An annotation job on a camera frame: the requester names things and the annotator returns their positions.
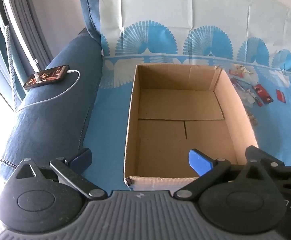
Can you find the black smartphone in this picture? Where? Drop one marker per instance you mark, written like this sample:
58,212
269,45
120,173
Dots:
46,76

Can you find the cardboard box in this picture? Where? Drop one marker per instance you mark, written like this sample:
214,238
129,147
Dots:
175,105

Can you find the red cartoon face packet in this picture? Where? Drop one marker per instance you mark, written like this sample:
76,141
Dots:
261,92

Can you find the plain red packet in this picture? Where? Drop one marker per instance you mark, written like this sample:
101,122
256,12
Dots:
280,96

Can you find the clear bag of candies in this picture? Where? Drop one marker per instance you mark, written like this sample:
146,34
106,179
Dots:
250,101

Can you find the dark purple tube packet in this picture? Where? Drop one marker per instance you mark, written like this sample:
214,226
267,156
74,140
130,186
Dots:
236,83

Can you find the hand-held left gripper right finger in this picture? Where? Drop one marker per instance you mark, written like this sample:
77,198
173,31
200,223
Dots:
199,161

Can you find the small orange red packet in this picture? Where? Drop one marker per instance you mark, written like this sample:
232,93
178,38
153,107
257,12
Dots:
234,72

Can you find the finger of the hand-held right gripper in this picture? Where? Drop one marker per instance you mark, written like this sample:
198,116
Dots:
263,155

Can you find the blue sofa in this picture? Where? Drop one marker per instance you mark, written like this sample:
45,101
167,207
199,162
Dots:
48,110

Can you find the white garment steamer pole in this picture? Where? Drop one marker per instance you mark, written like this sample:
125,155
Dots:
18,30

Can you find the yellow snack bar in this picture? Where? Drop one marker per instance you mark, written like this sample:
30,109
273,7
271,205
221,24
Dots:
244,69

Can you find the blue white printed cloth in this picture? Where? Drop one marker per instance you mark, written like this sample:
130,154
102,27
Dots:
185,10

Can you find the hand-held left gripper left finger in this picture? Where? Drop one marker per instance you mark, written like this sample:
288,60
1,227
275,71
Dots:
81,156

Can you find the grey blue curtain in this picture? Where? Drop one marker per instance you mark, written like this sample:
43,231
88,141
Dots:
35,17

